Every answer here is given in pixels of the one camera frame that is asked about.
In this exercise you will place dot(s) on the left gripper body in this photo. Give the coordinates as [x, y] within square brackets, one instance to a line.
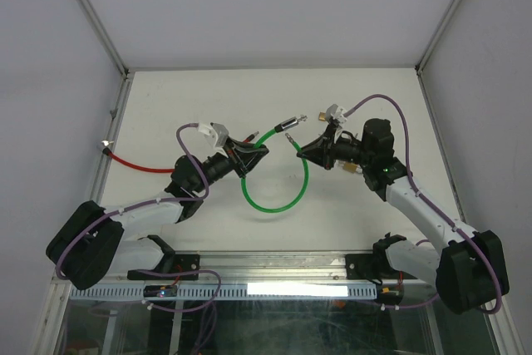
[229, 151]

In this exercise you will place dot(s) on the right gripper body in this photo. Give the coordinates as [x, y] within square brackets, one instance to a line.
[337, 151]

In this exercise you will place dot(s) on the green cable lock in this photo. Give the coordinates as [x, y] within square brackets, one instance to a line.
[283, 191]

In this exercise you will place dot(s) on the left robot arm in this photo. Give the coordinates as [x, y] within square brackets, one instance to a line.
[96, 241]

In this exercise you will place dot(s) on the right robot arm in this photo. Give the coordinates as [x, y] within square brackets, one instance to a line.
[466, 267]

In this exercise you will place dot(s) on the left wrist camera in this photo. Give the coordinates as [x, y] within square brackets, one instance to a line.
[216, 135]

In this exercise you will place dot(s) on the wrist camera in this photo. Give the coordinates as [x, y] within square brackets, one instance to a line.
[335, 115]
[216, 135]

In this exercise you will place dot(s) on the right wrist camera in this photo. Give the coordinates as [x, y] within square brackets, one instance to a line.
[335, 115]

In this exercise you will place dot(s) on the aluminium front rail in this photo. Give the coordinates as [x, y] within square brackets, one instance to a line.
[266, 265]

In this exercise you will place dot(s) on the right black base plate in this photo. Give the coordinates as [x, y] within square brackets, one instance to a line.
[368, 267]

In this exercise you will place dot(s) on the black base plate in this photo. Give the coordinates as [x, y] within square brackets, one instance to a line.
[183, 267]
[368, 267]

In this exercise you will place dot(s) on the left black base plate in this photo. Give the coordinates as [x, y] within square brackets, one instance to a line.
[183, 267]

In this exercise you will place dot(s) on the white slotted cable duct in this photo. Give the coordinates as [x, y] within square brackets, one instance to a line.
[226, 292]

